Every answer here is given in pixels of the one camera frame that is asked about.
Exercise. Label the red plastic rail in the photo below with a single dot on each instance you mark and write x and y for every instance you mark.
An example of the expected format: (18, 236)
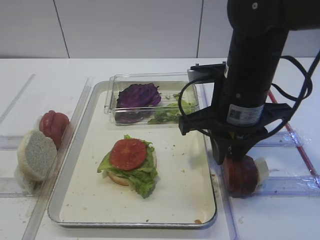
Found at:
(300, 148)

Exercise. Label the stack of dark meat slices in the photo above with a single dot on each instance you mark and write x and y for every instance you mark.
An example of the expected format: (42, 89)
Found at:
(245, 176)

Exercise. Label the stack of tomato slices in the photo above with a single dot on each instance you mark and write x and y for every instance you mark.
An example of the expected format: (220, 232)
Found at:
(53, 125)

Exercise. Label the white bread bun half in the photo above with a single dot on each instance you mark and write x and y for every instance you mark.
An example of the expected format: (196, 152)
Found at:
(35, 155)

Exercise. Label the white pusher block lower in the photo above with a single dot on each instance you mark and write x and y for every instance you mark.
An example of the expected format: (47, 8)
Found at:
(262, 170)

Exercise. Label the clear channel upper right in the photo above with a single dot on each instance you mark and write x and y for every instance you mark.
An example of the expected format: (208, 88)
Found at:
(283, 139)

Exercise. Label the green lettuce in container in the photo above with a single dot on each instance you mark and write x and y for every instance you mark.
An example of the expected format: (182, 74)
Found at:
(171, 112)

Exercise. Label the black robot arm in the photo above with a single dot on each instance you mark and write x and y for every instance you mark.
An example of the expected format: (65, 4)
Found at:
(239, 115)

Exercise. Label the pink meat slice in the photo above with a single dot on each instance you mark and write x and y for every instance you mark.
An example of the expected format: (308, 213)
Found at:
(230, 175)

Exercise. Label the purple cabbage leaf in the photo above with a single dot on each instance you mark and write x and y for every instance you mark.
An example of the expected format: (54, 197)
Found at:
(138, 95)

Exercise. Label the metal baking tray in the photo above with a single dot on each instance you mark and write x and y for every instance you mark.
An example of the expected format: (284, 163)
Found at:
(82, 197)

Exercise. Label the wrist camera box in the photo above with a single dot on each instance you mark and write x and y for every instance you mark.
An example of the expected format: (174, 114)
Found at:
(208, 73)

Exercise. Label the clear channel lower left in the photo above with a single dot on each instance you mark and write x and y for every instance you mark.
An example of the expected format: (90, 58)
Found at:
(11, 187)

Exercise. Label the clear channel lower right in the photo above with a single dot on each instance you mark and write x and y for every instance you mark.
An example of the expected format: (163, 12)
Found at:
(285, 186)

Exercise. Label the clear rail far left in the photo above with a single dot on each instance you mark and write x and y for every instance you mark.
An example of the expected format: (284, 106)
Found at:
(17, 97)

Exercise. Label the clear plastic container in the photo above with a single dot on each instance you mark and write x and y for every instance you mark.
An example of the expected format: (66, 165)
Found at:
(167, 84)

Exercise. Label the clear rail left of tray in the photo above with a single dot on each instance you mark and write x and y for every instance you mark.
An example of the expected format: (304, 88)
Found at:
(48, 184)

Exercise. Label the green lettuce leaf on bun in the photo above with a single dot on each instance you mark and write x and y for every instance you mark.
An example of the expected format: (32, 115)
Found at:
(143, 178)

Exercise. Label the clear channel upper left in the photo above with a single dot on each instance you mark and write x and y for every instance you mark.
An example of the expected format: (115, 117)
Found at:
(10, 143)

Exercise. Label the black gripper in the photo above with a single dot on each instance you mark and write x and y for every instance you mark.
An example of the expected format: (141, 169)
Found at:
(245, 136)

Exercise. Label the bottom bun on tray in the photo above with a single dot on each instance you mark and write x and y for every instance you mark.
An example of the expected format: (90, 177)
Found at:
(124, 181)

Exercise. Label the clear channel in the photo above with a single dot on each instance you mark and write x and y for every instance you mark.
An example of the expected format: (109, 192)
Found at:
(11, 187)
(285, 186)
(283, 139)
(10, 143)

